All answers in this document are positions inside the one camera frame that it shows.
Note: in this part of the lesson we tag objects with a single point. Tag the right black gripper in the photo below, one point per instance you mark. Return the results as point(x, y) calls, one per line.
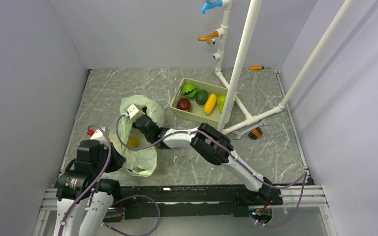
point(144, 109)

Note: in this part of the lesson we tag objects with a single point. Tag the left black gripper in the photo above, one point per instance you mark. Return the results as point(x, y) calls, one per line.
point(118, 160)

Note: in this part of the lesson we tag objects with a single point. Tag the light green plastic bag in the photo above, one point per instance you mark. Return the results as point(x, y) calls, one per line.
point(140, 163)

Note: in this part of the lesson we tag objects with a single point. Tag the dark red fake apple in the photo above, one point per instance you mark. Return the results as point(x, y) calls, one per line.
point(184, 104)

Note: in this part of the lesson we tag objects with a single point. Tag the green fake watermelon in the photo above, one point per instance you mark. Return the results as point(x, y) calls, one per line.
point(189, 90)

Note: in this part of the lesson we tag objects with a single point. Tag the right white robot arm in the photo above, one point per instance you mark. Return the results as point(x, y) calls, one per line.
point(207, 141)

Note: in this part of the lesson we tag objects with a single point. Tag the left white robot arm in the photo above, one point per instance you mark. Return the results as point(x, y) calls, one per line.
point(83, 196)

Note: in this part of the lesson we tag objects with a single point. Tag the yellow fake lemon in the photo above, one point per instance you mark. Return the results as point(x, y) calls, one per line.
point(133, 142)

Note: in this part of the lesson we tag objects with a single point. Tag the dark green fake avocado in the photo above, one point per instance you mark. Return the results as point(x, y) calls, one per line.
point(201, 97)

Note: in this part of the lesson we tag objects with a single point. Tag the yellow fake mango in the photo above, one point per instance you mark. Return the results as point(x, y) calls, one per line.
point(210, 104)

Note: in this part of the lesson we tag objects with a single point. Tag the light green fake pear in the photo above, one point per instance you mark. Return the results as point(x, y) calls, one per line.
point(220, 102)

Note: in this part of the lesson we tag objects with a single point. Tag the pale green plastic basket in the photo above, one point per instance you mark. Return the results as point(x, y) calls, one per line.
point(196, 113)

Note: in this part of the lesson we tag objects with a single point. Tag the silver open-end wrench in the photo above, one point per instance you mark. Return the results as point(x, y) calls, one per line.
point(239, 133)

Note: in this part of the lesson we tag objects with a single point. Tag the orange black brush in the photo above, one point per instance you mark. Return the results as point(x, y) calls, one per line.
point(255, 133)

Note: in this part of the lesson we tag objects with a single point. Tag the orange plastic faucet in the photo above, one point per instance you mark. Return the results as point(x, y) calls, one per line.
point(208, 37)

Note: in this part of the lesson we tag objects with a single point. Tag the blue plastic faucet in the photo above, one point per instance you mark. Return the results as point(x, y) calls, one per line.
point(209, 4)

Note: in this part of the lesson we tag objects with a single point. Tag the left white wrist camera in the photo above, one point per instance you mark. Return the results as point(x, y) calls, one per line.
point(96, 134)

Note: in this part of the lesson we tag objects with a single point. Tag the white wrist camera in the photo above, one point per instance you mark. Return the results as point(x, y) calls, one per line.
point(96, 134)
point(134, 112)

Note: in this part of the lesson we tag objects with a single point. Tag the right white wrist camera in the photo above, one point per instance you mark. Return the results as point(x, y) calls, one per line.
point(134, 112)

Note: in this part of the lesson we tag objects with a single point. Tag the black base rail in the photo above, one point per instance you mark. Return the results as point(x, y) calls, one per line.
point(189, 200)

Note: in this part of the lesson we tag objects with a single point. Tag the white PVC pipe frame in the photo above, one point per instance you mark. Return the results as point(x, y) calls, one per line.
point(251, 18)

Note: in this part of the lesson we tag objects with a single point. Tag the orange handled screwdriver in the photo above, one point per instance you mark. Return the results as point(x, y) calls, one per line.
point(255, 68)

